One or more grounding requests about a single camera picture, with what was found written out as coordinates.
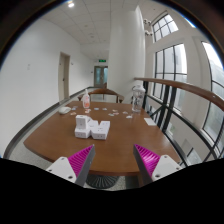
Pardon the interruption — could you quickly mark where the white computer mouse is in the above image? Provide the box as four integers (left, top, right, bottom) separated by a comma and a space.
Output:
58, 106, 71, 115

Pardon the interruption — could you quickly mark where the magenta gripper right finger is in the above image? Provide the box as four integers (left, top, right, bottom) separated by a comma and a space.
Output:
132, 143, 184, 186

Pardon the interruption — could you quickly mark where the clear plastic water bottle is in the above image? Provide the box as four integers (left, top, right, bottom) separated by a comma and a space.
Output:
132, 85, 145, 113

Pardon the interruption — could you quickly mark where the double door at corridor end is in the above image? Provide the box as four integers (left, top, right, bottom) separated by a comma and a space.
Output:
94, 66, 108, 88

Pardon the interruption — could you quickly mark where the green exit sign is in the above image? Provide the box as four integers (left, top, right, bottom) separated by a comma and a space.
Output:
98, 59, 107, 63

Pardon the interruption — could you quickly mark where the wooden handrail with black railing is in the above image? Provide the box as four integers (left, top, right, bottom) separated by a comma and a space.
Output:
134, 77, 224, 167

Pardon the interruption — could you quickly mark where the side door in wall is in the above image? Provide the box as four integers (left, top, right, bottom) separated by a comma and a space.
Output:
58, 52, 70, 102

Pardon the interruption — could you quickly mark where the white paper card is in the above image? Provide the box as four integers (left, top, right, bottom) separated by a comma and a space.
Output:
144, 118, 156, 126

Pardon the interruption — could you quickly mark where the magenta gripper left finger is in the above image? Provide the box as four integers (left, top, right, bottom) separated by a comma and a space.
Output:
45, 144, 96, 188

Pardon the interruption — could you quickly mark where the black table pedestal base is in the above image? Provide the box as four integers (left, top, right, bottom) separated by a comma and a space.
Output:
86, 174, 119, 189

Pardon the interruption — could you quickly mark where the hand sanitizer pump bottle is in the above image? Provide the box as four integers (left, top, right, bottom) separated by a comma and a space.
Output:
82, 89, 90, 109

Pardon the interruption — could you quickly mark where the wooden chair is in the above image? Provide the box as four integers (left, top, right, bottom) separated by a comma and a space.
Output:
88, 88, 124, 103

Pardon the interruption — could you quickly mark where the white charger plug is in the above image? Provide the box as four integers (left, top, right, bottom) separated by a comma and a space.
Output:
76, 115, 87, 129

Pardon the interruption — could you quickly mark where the round ceiling light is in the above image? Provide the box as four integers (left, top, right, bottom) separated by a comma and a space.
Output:
68, 2, 75, 8

